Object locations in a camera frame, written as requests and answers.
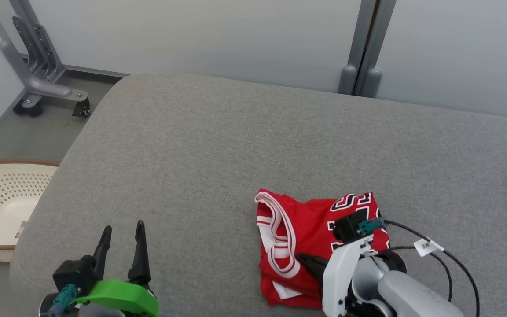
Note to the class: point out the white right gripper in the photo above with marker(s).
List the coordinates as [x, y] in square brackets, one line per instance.
[339, 273]

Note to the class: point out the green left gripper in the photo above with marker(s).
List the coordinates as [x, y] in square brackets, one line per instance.
[121, 295]

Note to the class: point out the red white basketball jersey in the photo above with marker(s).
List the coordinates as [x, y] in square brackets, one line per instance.
[306, 229]

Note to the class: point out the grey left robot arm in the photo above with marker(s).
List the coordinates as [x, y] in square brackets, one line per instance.
[49, 308]

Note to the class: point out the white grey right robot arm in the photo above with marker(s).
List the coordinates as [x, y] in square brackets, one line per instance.
[407, 295]

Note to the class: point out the paper sticker in basket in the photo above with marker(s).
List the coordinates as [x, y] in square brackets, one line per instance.
[20, 230]

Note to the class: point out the cream perforated laundry basket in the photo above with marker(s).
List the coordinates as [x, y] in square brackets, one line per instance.
[2, 198]

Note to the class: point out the grey metal stand with casters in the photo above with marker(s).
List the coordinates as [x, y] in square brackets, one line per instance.
[38, 70]

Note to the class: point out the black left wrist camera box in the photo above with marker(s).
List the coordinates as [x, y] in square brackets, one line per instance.
[75, 273]

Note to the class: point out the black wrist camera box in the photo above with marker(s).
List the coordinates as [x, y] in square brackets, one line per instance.
[350, 226]
[75, 273]

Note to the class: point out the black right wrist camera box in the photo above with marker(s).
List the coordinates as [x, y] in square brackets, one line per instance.
[350, 226]

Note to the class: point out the grey metal post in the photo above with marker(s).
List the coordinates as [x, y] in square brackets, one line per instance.
[365, 53]

